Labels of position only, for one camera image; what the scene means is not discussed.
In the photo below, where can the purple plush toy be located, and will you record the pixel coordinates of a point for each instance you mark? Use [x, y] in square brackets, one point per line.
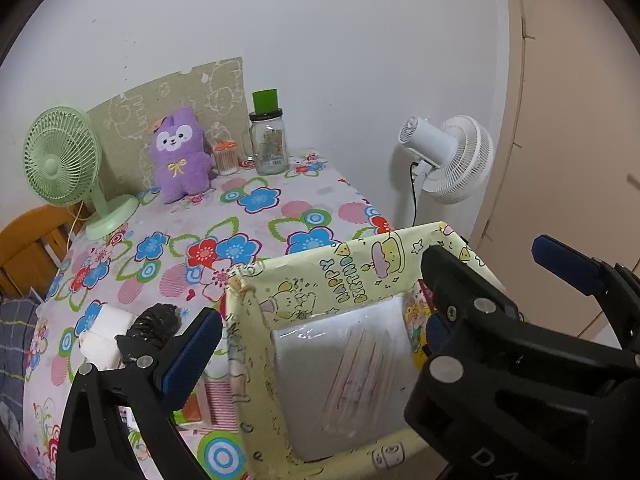
[177, 165]

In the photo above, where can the grey plaid pillow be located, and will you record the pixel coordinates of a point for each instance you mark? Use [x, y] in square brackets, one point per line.
[15, 350]

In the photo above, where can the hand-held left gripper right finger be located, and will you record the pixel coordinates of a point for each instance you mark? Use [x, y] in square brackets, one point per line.
[438, 335]

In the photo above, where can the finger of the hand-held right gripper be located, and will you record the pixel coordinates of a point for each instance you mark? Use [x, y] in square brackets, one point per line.
[565, 265]
[470, 285]

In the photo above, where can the beige wooden door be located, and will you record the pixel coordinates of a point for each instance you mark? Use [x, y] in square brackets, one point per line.
[575, 110]

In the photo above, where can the white napkin stack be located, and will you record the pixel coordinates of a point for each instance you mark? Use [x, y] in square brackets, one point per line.
[107, 332]

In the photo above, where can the beige printed cardboard sheet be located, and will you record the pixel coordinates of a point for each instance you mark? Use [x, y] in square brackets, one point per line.
[135, 110]

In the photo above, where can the black bag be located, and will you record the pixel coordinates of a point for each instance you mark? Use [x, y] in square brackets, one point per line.
[152, 325]

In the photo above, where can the glass jar with green lid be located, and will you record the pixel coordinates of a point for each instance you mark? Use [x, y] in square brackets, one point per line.
[270, 145]

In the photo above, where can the white standing fan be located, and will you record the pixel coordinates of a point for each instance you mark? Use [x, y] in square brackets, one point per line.
[450, 160]

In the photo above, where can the green orange carton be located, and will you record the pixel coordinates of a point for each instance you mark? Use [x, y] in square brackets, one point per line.
[192, 410]

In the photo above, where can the red yellow snack packet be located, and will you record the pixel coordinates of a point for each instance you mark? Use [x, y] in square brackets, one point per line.
[417, 320]

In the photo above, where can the wooden chair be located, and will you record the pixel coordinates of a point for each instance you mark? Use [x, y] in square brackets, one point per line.
[30, 240]

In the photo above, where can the plastic-wrapped white tissue pack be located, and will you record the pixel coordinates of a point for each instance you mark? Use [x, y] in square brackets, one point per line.
[345, 375]

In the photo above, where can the pink wet wipes packet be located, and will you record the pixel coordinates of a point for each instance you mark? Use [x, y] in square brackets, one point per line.
[220, 405]

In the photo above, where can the floral tablecloth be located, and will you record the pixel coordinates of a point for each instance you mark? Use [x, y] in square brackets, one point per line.
[300, 210]

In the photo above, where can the green desk fan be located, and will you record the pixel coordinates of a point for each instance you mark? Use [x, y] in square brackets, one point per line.
[55, 160]

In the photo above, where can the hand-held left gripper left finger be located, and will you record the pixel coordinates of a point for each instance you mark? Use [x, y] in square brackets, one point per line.
[192, 355]

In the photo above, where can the yellow printed storage box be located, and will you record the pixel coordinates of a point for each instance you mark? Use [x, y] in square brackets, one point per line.
[320, 275]

